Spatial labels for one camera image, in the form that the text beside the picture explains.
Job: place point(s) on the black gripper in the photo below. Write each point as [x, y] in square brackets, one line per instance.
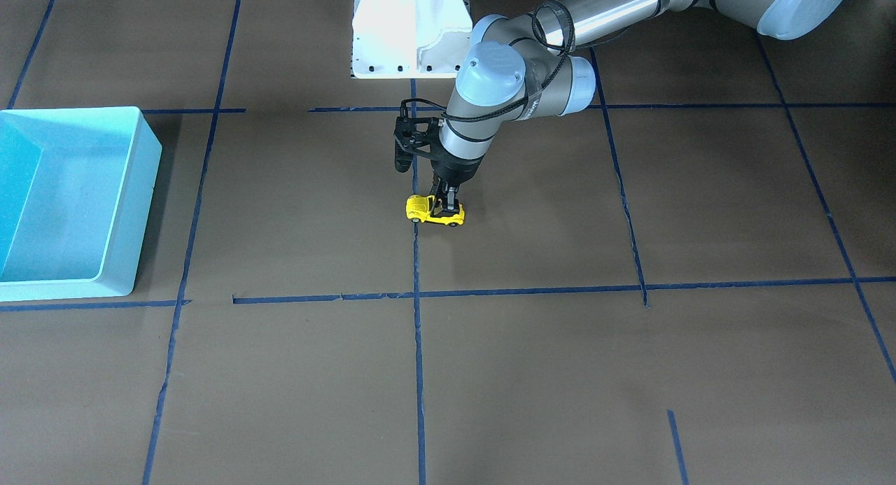
[457, 171]

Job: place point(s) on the yellow beetle toy car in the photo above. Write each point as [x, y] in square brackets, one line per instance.
[423, 209]

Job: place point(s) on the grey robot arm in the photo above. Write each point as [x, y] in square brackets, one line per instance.
[525, 67]

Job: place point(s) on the light blue plastic bin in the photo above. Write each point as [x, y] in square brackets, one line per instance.
[76, 188]

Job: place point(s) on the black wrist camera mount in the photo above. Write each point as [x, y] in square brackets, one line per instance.
[416, 136]

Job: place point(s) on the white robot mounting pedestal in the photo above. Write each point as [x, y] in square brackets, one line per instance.
[409, 39]

